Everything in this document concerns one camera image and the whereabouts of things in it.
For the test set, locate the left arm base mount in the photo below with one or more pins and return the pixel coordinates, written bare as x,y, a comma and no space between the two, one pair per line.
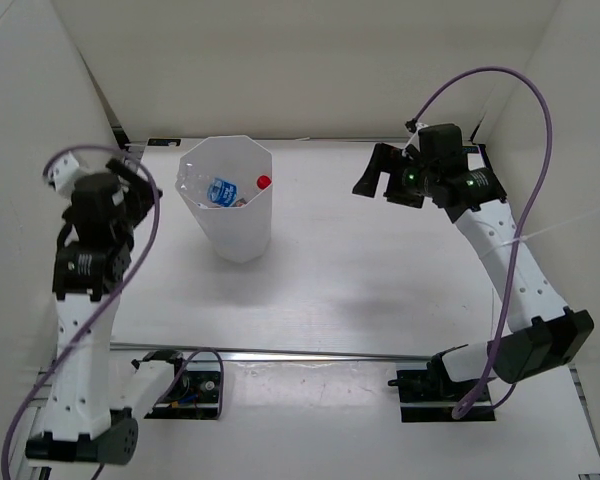
198,393

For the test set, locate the red cap water bottle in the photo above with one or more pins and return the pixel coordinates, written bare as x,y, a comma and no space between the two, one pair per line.
252,190

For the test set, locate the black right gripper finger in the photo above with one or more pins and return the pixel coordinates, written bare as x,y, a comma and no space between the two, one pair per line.
384,159
367,185

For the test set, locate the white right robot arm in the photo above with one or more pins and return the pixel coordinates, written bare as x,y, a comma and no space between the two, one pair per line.
544,332

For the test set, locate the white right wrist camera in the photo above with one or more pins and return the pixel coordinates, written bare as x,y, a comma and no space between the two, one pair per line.
413,127

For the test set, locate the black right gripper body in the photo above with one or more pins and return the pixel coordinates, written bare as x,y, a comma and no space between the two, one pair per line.
411,182

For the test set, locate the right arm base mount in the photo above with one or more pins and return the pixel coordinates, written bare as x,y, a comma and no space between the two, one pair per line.
422,401

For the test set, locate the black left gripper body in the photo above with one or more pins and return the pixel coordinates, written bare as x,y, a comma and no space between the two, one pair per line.
139,200

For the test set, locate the crushed clear blue-label bottle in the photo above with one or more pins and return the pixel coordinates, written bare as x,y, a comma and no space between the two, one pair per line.
198,184

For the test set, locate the black corner label plate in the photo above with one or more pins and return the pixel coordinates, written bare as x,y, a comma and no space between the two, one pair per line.
164,142

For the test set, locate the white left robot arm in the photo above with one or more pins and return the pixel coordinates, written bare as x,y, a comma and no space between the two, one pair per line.
83,420

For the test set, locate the white octagonal bin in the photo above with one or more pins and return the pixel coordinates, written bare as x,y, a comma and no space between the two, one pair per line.
240,233

